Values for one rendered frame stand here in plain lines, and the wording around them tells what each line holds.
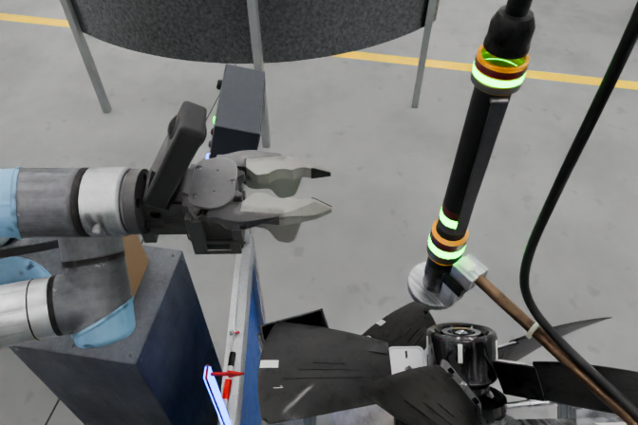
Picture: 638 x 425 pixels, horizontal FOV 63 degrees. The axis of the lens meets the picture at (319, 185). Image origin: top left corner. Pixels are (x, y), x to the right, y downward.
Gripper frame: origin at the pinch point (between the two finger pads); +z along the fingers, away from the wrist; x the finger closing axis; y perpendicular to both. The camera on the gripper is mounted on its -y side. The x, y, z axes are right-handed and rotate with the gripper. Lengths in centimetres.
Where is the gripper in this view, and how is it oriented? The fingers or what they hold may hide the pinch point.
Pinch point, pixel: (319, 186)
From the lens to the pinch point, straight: 54.8
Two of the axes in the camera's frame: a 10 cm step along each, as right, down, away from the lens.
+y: 0.0, 6.8, 7.4
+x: 0.2, 7.4, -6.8
